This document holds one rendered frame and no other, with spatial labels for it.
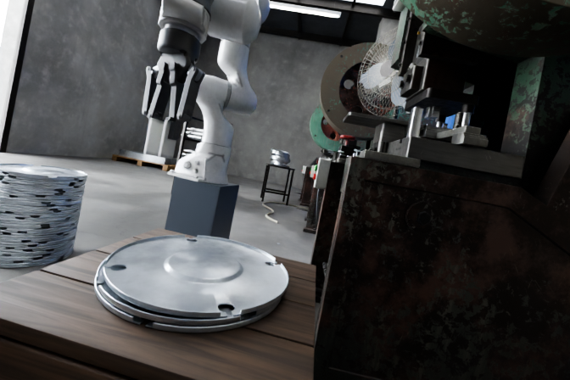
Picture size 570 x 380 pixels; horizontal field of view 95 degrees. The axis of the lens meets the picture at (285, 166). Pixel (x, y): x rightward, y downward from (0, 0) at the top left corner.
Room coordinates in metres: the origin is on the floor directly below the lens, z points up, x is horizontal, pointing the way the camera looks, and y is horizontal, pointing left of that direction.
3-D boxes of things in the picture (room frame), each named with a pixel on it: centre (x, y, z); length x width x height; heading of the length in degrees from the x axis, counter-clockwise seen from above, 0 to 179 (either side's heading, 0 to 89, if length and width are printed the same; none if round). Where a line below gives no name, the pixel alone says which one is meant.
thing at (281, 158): (3.98, 0.08, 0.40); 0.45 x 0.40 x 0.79; 8
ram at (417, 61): (0.92, -0.44, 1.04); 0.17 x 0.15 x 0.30; 86
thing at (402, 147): (0.91, -0.48, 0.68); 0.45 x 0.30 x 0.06; 176
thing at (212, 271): (0.45, 0.10, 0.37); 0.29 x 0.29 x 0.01
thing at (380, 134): (0.93, -0.30, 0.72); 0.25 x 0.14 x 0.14; 86
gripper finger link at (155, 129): (0.51, 0.26, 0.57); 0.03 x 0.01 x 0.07; 156
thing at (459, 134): (0.75, -0.47, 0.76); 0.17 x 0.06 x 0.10; 176
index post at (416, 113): (0.75, -0.34, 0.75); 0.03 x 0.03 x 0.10; 86
